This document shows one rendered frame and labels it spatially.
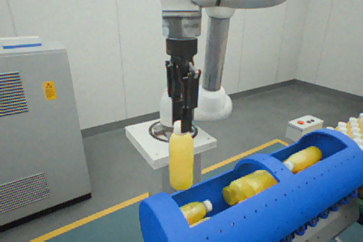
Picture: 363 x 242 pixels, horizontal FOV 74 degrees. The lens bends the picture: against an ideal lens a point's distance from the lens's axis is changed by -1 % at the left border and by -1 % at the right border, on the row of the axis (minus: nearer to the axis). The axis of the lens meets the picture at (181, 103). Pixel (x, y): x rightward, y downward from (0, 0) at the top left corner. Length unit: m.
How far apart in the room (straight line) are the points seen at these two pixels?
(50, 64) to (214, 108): 1.27
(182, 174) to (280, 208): 0.32
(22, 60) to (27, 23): 1.28
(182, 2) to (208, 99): 0.80
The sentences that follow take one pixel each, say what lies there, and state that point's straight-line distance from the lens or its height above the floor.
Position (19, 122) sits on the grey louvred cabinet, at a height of 0.94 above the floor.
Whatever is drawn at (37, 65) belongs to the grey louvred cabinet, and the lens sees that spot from 2.02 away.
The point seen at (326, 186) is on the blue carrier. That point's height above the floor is 1.15.
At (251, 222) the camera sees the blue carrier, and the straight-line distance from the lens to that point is 0.77.
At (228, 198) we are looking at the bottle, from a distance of 1.01.
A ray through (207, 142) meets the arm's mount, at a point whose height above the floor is 1.04.
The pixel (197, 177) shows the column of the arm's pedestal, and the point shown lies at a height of 0.76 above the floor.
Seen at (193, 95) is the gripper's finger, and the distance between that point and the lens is 0.56.
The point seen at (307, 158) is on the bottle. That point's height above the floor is 1.13.
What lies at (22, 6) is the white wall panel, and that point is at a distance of 3.25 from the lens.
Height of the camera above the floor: 1.73
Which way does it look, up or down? 22 degrees down
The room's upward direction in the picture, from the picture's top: straight up
